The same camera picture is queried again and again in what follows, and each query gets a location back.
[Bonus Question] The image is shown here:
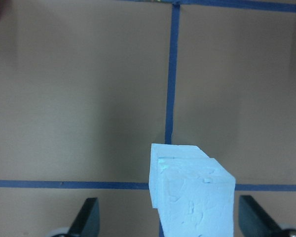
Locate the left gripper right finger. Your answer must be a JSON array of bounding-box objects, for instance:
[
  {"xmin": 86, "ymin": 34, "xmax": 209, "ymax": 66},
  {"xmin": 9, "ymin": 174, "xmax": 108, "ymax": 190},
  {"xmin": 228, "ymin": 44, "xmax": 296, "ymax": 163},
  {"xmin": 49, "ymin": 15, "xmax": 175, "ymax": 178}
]
[{"xmin": 238, "ymin": 195, "xmax": 290, "ymax": 237}]

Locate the light blue block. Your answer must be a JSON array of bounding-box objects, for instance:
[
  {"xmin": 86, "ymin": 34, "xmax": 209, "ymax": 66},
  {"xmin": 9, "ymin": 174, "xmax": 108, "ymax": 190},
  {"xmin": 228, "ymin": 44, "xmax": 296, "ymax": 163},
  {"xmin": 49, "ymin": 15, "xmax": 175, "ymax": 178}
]
[
  {"xmin": 157, "ymin": 158, "xmax": 235, "ymax": 237},
  {"xmin": 148, "ymin": 143, "xmax": 209, "ymax": 209}
]

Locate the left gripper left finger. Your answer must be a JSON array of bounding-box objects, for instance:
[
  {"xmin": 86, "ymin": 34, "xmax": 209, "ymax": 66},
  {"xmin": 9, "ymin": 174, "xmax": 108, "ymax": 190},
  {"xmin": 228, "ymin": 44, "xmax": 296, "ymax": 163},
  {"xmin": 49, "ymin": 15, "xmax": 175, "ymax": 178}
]
[{"xmin": 68, "ymin": 197, "xmax": 100, "ymax": 237}]

